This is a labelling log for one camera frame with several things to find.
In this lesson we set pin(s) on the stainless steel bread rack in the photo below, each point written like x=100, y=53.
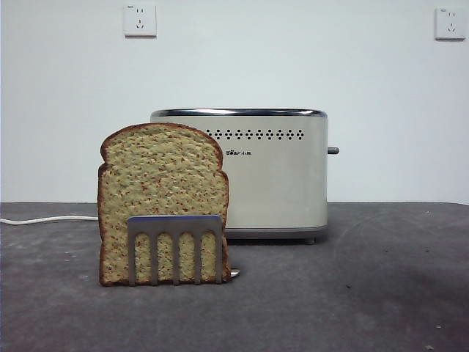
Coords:
x=176, y=226

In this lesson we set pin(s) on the grey toaster lever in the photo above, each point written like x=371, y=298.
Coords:
x=333, y=150

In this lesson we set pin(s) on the brown bread slice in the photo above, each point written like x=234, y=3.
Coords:
x=161, y=176

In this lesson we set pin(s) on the white wall socket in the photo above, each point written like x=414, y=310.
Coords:
x=450, y=23
x=140, y=21

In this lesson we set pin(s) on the cream white toaster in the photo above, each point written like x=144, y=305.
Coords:
x=275, y=183

